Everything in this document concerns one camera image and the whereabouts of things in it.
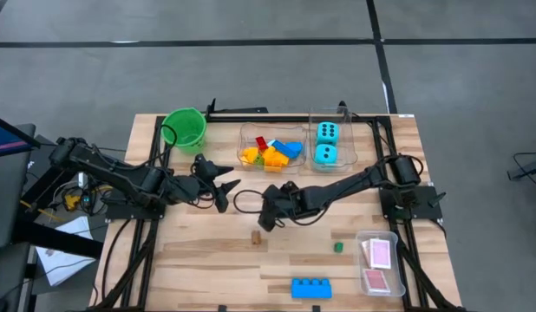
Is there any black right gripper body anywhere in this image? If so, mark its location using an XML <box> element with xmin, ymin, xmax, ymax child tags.
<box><xmin>261</xmin><ymin>180</ymin><xmax>310</xmax><ymax>222</ymax></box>

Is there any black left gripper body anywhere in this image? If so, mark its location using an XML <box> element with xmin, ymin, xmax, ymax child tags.
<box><xmin>176</xmin><ymin>153</ymin><xmax>230</xmax><ymax>213</ymax></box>

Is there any large yellow toy block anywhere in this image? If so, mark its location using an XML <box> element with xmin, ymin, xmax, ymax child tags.
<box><xmin>270</xmin><ymin>152</ymin><xmax>291</xmax><ymax>168</ymax></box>
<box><xmin>240</xmin><ymin>146</ymin><xmax>260</xmax><ymax>166</ymax></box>

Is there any long blue brick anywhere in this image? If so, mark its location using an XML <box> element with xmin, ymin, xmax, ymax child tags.
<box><xmin>272</xmin><ymin>140</ymin><xmax>297</xmax><ymax>160</ymax></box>

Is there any cyan foam die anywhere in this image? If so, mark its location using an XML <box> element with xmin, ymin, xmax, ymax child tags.
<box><xmin>313</xmin><ymin>143</ymin><xmax>339</xmax><ymax>166</ymax></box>
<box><xmin>315</xmin><ymin>121</ymin><xmax>340</xmax><ymax>146</ymax></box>

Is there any large blue toy block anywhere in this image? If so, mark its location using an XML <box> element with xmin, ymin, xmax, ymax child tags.
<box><xmin>291</xmin><ymin>277</ymin><xmax>333</xmax><ymax>300</ymax></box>

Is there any red playing card deck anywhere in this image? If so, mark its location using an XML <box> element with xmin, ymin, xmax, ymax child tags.
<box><xmin>363</xmin><ymin>268</ymin><xmax>391</xmax><ymax>295</ymax></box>

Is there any wide clear plastic bin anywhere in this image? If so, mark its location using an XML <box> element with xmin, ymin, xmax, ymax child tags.
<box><xmin>237</xmin><ymin>121</ymin><xmax>308</xmax><ymax>173</ymax></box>

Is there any green monster face bucket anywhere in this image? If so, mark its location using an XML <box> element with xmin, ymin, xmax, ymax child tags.
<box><xmin>160</xmin><ymin>107</ymin><xmax>207</xmax><ymax>155</ymax></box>

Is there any narrow clear plastic bin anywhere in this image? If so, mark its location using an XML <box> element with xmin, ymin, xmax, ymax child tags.
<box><xmin>308</xmin><ymin>105</ymin><xmax>359</xmax><ymax>174</ymax></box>

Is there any frosted clear plastic tray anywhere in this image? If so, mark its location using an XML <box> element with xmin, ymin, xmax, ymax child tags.
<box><xmin>354</xmin><ymin>230</ymin><xmax>407</xmax><ymax>297</ymax></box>

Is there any black desk crossbar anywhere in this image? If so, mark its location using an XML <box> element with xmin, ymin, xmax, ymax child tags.
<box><xmin>11</xmin><ymin>216</ymin><xmax>105</xmax><ymax>260</ymax></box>

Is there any white paper sheet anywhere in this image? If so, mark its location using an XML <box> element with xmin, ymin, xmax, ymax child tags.
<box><xmin>35</xmin><ymin>215</ymin><xmax>98</xmax><ymax>287</ymax></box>

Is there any black equipment box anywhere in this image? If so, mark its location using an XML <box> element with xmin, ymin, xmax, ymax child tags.
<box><xmin>20</xmin><ymin>134</ymin><xmax>86</xmax><ymax>205</ymax></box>

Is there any grey desk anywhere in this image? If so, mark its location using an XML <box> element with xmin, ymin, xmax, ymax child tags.
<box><xmin>0</xmin><ymin>124</ymin><xmax>37</xmax><ymax>312</ymax></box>

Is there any blue monitor screen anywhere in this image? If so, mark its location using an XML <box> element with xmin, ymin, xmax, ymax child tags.
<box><xmin>0</xmin><ymin>113</ymin><xmax>40</xmax><ymax>159</ymax></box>

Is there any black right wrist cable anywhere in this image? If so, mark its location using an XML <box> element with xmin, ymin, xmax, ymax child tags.
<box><xmin>232</xmin><ymin>189</ymin><xmax>332</xmax><ymax>227</ymax></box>

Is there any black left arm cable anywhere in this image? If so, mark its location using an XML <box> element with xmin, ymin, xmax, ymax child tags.
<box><xmin>160</xmin><ymin>124</ymin><xmax>179</xmax><ymax>153</ymax></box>

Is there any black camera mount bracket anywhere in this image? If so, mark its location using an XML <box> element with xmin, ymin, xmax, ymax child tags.
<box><xmin>205</xmin><ymin>98</ymin><xmax>269</xmax><ymax>120</ymax></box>

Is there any thin black floor cable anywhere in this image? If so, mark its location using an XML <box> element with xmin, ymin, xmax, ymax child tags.
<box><xmin>36</xmin><ymin>141</ymin><xmax>128</xmax><ymax>153</ymax></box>

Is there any thick black cable bundle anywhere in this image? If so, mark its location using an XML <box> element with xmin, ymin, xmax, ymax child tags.
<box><xmin>92</xmin><ymin>218</ymin><xmax>134</xmax><ymax>312</ymax></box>

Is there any long thin black cable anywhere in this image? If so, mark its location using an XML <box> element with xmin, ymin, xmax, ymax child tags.
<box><xmin>349</xmin><ymin>111</ymin><xmax>393</xmax><ymax>151</ymax></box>

